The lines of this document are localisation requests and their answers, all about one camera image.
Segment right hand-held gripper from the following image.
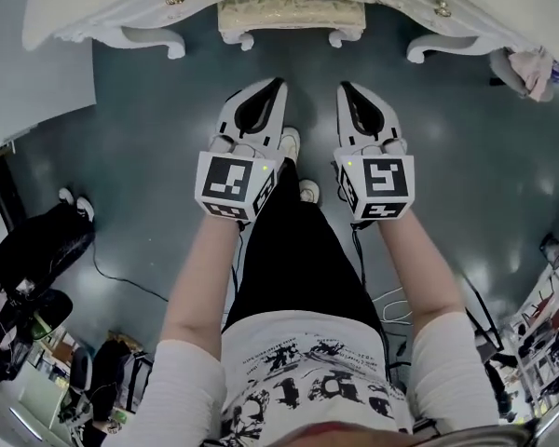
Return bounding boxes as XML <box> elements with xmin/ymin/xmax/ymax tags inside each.
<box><xmin>331</xmin><ymin>80</ymin><xmax>416</xmax><ymax>224</ymax></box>

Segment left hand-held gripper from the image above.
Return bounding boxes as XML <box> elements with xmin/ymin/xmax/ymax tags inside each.
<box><xmin>194</xmin><ymin>77</ymin><xmax>291</xmax><ymax>224</ymax></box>

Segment cream upholstered stool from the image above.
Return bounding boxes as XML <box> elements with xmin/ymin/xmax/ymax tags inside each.
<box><xmin>217</xmin><ymin>0</ymin><xmax>367</xmax><ymax>51</ymax></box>

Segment person's left forearm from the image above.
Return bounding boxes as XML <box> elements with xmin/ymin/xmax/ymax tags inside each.
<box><xmin>159</xmin><ymin>210</ymin><xmax>246</xmax><ymax>359</ymax></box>

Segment person's right forearm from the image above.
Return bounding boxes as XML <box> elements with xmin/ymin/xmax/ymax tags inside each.
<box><xmin>375</xmin><ymin>210</ymin><xmax>466</xmax><ymax>345</ymax></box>

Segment person's white shoe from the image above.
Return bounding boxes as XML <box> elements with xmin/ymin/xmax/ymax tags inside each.
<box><xmin>278</xmin><ymin>127</ymin><xmax>303</xmax><ymax>163</ymax></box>
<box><xmin>298</xmin><ymin>179</ymin><xmax>321</xmax><ymax>204</ymax></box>

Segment person's black trousers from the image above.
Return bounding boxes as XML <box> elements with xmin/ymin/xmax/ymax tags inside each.
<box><xmin>222</xmin><ymin>158</ymin><xmax>384</xmax><ymax>334</ymax></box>

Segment pink crumpled cloth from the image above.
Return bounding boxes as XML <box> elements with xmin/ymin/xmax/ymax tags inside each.
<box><xmin>490</xmin><ymin>46</ymin><xmax>556</xmax><ymax>104</ymax></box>

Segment grey flat panel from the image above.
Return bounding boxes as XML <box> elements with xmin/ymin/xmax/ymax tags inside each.
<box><xmin>0</xmin><ymin>0</ymin><xmax>98</xmax><ymax>157</ymax></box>

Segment person's white printed shirt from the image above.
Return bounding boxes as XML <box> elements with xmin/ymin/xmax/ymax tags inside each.
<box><xmin>134</xmin><ymin>310</ymin><xmax>502</xmax><ymax>447</ymax></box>

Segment cluttered white shelf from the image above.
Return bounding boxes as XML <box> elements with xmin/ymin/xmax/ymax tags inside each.
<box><xmin>507</xmin><ymin>221</ymin><xmax>559</xmax><ymax>418</ymax></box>

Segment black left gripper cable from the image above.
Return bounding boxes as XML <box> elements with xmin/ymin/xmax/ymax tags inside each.
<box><xmin>230</xmin><ymin>219</ymin><xmax>248</xmax><ymax>316</ymax></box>

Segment white floor cable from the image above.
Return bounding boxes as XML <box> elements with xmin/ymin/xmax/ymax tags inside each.
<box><xmin>371</xmin><ymin>286</ymin><xmax>418</xmax><ymax>326</ymax></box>

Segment black floor cable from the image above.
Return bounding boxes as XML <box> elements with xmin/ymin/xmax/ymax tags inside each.
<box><xmin>91</xmin><ymin>238</ymin><xmax>170</xmax><ymax>303</ymax></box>

